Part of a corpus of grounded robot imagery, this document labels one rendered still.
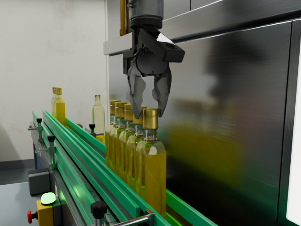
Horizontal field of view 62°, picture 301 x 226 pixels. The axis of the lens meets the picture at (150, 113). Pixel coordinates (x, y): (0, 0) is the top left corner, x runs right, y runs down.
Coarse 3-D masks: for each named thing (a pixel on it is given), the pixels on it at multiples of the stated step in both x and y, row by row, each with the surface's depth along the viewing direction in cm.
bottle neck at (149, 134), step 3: (144, 129) 57; (156, 129) 56; (144, 132) 57; (147, 132) 56; (150, 132) 56; (153, 132) 56; (156, 132) 57; (144, 135) 57; (147, 135) 56; (150, 135) 56; (153, 135) 56; (156, 135) 57; (144, 138) 57; (147, 138) 56; (150, 138) 56; (153, 138) 56; (156, 138) 57
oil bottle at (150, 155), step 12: (144, 144) 55; (156, 144) 56; (144, 156) 54; (156, 156) 55; (144, 168) 55; (156, 168) 56; (144, 180) 55; (156, 180) 56; (144, 192) 56; (156, 192) 57; (156, 204) 57
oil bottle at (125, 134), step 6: (126, 132) 66; (132, 132) 66; (120, 138) 67; (126, 138) 65; (120, 144) 67; (120, 150) 68; (120, 156) 68; (126, 156) 65; (120, 162) 68; (126, 162) 65; (120, 168) 69; (126, 168) 65; (120, 174) 69; (126, 174) 66; (126, 180) 66
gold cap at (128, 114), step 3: (126, 105) 65; (129, 105) 65; (126, 108) 65; (129, 108) 65; (126, 111) 66; (129, 111) 65; (132, 111) 65; (126, 114) 66; (129, 114) 65; (132, 114) 65; (126, 117) 66; (129, 117) 65; (132, 117) 65; (126, 120) 66; (129, 120) 65; (132, 120) 66
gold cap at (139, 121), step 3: (141, 105) 63; (144, 108) 60; (141, 114) 60; (141, 117) 60; (135, 120) 61; (138, 120) 60; (141, 120) 60; (135, 123) 61; (138, 123) 60; (141, 123) 60
